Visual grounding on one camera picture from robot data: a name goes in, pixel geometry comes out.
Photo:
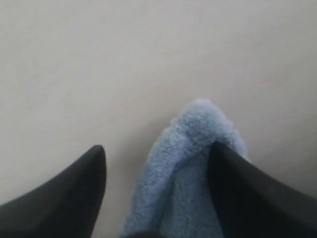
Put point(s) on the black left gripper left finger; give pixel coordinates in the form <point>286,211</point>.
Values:
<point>67,206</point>

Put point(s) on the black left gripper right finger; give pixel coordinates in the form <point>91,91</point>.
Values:
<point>251,204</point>

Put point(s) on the light blue fluffy towel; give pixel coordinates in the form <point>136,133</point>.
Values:
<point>171,196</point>

